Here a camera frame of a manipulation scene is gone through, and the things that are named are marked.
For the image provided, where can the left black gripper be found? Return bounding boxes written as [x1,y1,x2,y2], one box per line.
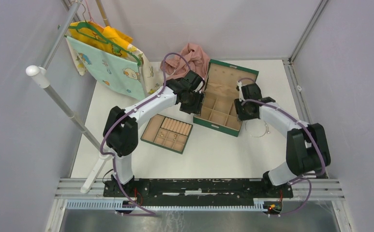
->
[180,90,206,117]

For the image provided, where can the silver pearl bangle bracelet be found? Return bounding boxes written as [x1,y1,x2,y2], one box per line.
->
[245,120,270,139]

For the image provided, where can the green jewelry box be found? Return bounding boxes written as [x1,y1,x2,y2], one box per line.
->
[193,59,259,137]

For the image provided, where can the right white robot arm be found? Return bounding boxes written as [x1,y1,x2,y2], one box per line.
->
[234,81,331,197]

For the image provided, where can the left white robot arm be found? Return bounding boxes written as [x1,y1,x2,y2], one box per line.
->
[100,71,206,197]

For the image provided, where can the pink crumpled cloth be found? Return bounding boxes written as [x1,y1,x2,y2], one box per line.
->
[160,43,210,80]

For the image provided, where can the mint cartoon print cloth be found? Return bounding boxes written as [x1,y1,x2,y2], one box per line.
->
[66,36,164,100]

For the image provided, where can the yellow garment on hanger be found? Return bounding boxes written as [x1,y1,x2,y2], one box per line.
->
[68,20,135,55]

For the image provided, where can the green clothes hanger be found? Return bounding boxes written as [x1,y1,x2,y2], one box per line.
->
[68,20,142,68]

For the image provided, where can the silver clothes rack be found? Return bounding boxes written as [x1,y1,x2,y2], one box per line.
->
[34,0,111,193]

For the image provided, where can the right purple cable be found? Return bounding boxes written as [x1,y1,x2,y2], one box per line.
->
[237,77,327,216]

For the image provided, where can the purple cable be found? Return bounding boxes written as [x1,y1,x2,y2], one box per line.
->
[99,52,192,217]
[237,77,327,216]

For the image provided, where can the white slotted cable duct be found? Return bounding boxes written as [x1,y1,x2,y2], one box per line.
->
[65,198,268,212]

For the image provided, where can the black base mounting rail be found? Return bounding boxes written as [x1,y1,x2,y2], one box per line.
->
[103,178,294,207]

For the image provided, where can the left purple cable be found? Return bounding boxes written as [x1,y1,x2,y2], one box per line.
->
[99,52,192,217]

